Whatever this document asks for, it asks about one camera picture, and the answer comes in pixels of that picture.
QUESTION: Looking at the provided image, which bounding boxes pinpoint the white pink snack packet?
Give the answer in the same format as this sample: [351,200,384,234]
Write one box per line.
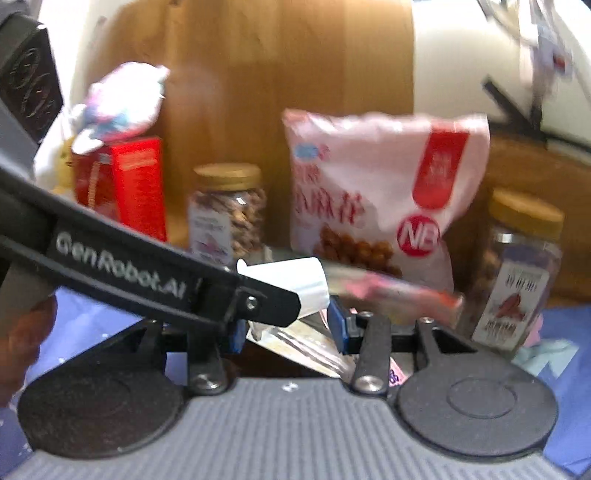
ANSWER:
[238,258,464,381]

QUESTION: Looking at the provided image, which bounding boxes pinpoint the yellow duck plush toy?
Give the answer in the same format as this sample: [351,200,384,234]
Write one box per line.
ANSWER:
[52,137,75,200]

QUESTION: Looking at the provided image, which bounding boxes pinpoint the left nut jar gold lid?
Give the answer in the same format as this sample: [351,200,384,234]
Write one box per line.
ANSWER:
[187,163,266,266]

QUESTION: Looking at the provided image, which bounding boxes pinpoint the red gift box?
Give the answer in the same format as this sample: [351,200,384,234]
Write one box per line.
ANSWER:
[72,137,167,242]

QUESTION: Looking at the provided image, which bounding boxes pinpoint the blue patterned tablecloth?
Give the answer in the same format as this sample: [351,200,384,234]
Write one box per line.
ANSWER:
[1,307,590,479]

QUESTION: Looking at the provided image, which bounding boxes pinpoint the pink white plush toy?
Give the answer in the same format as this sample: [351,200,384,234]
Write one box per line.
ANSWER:
[70,62,169,155]

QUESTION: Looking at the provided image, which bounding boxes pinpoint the pink twisted snack bag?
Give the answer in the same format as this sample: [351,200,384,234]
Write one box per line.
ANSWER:
[283,110,490,291]

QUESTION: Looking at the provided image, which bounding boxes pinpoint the wooden board backdrop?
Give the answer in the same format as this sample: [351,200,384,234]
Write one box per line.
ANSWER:
[85,1,415,247]

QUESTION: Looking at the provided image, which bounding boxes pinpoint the brown cushion behind jar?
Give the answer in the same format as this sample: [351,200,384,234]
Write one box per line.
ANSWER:
[444,136,590,305]

